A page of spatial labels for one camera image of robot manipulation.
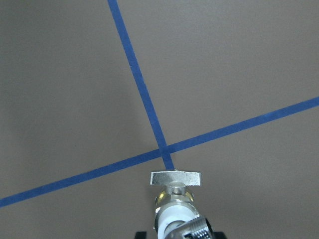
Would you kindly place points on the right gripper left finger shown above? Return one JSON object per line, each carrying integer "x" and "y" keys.
{"x": 141, "y": 235}

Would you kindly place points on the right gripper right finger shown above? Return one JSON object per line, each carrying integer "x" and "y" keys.
{"x": 218, "y": 235}

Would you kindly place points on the chrome threaded pipe fitting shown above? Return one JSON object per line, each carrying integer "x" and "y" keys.
{"x": 198, "y": 228}

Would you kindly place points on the white brass PPR valve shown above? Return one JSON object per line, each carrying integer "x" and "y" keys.
{"x": 174, "y": 205}

